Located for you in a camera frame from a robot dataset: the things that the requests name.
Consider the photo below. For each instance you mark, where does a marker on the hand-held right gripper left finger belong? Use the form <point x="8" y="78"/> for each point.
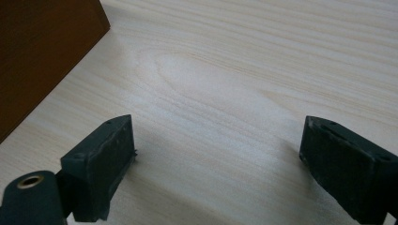
<point x="100" y="165"/>

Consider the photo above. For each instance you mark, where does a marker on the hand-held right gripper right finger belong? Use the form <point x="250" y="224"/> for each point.
<point x="347" y="168"/>

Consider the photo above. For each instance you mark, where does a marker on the brown wooden compartment box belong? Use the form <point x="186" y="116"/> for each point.
<point x="40" y="56"/>

